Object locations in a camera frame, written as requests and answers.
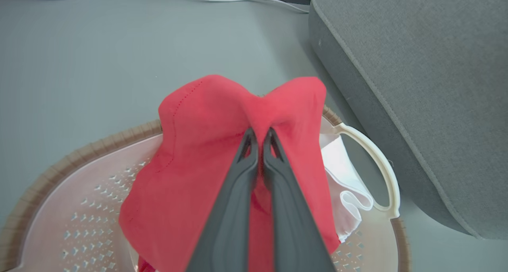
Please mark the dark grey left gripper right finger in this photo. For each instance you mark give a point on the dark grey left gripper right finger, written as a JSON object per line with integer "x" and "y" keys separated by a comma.
{"x": 291, "y": 220}

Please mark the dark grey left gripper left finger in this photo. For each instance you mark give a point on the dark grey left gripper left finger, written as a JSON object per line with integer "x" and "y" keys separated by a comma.
{"x": 228, "y": 216}

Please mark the red cloth garment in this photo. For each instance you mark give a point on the red cloth garment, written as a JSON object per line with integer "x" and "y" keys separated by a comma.
{"x": 198, "y": 161}

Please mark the white cloth garment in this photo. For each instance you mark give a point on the white cloth garment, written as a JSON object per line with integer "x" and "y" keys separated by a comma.
{"x": 341, "y": 172}

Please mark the cream plastic laundry basket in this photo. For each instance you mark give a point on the cream plastic laundry basket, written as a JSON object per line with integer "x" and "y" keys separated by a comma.
{"x": 79, "y": 208}

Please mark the grey fabric sofa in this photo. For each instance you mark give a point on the grey fabric sofa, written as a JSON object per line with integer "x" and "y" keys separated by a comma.
{"x": 420, "y": 89}

